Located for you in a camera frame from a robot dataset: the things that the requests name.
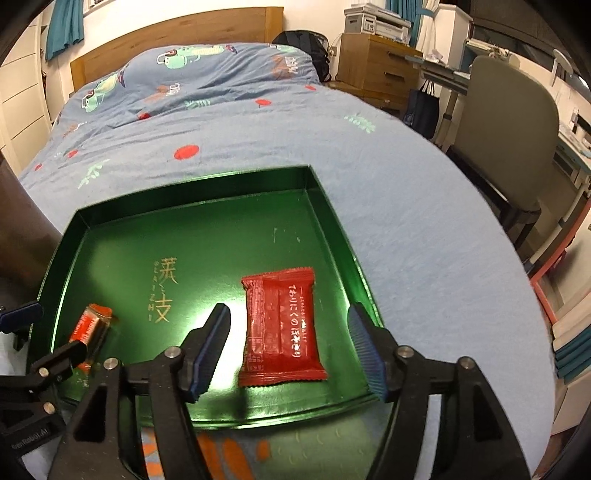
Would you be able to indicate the black backpack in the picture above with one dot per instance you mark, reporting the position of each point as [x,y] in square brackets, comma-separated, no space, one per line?
[314,44]

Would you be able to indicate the grey office chair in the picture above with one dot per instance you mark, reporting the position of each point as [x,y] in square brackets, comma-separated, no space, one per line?
[503,138]

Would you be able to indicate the white wardrobe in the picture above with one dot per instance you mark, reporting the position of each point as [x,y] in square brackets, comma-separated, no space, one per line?
[25,120]

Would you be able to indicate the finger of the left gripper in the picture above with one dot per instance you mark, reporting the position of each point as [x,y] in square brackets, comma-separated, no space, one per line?
[18,322]

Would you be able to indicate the green tray box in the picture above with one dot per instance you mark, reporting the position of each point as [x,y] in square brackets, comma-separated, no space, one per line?
[162,258]

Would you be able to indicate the wooden headboard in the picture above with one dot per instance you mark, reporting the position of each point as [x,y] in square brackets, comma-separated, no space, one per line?
[250,25]

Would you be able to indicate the blue cartoon bed blanket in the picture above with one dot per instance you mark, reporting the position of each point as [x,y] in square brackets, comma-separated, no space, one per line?
[445,276]

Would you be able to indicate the teal curtain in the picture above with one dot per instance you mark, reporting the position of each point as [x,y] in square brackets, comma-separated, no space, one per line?
[66,27]

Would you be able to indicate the dark blue tote bag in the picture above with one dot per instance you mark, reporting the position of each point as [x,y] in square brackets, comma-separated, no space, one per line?
[423,109]

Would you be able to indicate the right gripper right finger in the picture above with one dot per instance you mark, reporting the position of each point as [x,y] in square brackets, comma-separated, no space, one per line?
[475,437]

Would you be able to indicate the black electric kettle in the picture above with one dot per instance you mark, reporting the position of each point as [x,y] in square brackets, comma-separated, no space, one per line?
[28,241]

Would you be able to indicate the white printer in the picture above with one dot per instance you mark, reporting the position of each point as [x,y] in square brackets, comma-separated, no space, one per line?
[367,18]

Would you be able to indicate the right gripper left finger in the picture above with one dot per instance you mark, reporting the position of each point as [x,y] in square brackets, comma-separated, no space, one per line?
[103,437]

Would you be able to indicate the wooden drawer cabinet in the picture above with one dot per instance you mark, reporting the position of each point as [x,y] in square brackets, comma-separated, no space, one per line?
[377,71]

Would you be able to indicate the red rectangular snack packet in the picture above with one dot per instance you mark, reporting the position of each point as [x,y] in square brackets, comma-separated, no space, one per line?
[280,344]

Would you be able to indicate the clear red-edged wafer packet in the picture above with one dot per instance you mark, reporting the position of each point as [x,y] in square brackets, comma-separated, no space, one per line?
[91,329]

